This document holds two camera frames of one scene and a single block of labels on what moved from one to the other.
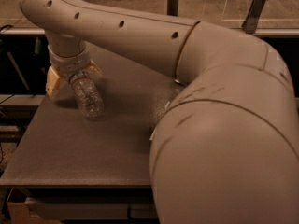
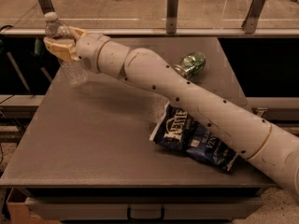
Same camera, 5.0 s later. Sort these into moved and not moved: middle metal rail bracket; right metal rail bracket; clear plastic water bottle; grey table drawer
Moved: clear plastic water bottle
Not moved: right metal rail bracket; grey table drawer; middle metal rail bracket
